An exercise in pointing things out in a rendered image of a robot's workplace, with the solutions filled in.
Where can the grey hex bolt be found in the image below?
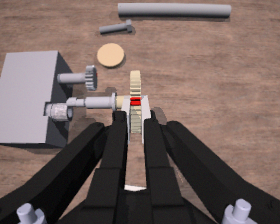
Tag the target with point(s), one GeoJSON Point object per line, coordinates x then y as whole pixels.
{"type": "Point", "coordinates": [117, 28]}

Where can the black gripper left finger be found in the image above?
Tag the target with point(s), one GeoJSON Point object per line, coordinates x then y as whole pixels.
{"type": "Point", "coordinates": [46, 195]}

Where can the grey shaft with cream gear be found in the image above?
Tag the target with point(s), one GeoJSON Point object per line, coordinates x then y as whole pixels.
{"type": "Point", "coordinates": [115, 102]}

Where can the tan round disc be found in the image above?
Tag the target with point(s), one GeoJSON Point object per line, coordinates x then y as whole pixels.
{"type": "Point", "coordinates": [110, 56]}

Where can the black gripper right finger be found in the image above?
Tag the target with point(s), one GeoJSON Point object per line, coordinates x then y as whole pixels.
{"type": "Point", "coordinates": [225, 194]}

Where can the long grey metal bar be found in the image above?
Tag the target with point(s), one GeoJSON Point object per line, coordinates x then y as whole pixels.
{"type": "Point", "coordinates": [185, 10]}

